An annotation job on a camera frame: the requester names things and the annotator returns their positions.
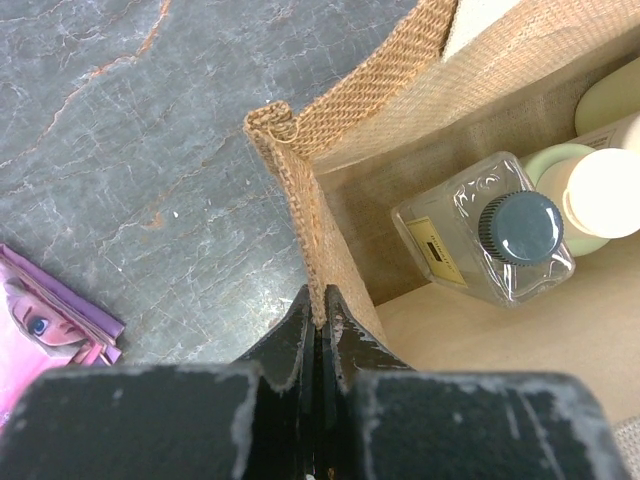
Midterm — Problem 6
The cream bottle white cap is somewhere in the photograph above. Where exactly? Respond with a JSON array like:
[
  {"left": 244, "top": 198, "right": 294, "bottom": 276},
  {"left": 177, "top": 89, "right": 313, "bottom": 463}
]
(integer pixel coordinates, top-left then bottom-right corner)
[{"left": 571, "top": 113, "right": 640, "bottom": 153}]

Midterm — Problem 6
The yellow-green bottle white cap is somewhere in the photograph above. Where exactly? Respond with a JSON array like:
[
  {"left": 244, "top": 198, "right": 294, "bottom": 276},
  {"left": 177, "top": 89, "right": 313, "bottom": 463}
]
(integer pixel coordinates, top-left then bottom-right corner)
[{"left": 520, "top": 143, "right": 639, "bottom": 257}]

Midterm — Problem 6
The tall clear glass bottle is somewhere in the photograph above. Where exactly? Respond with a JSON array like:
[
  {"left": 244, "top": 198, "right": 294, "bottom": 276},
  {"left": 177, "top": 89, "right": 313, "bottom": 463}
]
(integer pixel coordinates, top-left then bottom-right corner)
[{"left": 391, "top": 152, "right": 575, "bottom": 308}]

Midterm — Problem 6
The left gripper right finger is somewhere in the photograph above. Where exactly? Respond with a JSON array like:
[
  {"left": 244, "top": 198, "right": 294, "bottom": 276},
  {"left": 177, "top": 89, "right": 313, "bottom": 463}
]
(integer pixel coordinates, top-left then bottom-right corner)
[{"left": 322, "top": 285, "right": 629, "bottom": 479}]

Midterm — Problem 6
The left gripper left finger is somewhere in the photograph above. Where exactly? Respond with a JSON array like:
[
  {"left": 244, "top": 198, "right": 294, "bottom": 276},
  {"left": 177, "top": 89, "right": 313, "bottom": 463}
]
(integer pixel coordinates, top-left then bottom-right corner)
[{"left": 1, "top": 289, "right": 315, "bottom": 479}]

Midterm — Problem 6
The brown canvas tote bag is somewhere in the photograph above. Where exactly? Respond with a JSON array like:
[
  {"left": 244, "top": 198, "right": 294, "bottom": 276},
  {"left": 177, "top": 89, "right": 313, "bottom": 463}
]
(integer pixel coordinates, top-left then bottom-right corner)
[{"left": 245, "top": 1, "right": 639, "bottom": 444}]

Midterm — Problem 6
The pink printed package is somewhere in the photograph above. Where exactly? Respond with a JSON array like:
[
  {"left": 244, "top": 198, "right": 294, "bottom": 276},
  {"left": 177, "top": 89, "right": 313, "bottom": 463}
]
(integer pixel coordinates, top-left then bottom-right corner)
[{"left": 1, "top": 244, "right": 125, "bottom": 425}]

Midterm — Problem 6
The yellow-green pump lotion bottle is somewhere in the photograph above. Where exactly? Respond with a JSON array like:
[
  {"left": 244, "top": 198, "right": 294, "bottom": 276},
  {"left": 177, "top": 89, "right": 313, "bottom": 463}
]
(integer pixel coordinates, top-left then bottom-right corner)
[{"left": 574, "top": 58, "right": 639, "bottom": 135}]

